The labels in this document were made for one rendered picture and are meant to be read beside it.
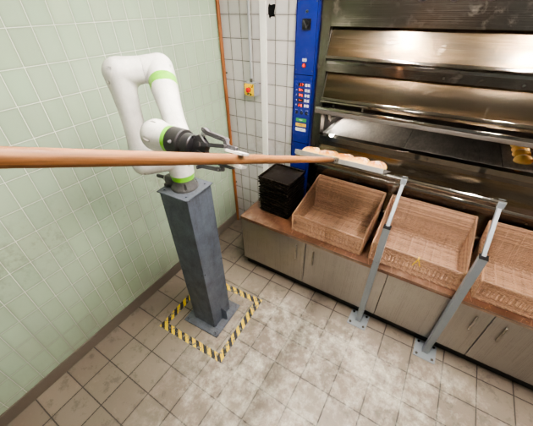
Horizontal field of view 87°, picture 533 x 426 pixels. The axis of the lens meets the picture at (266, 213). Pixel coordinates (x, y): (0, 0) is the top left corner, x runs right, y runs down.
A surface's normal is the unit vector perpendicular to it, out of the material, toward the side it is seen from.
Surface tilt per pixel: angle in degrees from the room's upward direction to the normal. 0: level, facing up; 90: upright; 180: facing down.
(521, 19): 90
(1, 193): 90
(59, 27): 90
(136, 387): 0
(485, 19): 90
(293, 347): 0
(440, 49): 70
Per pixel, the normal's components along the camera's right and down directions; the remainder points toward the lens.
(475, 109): -0.50, 0.22
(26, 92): 0.85, 0.30
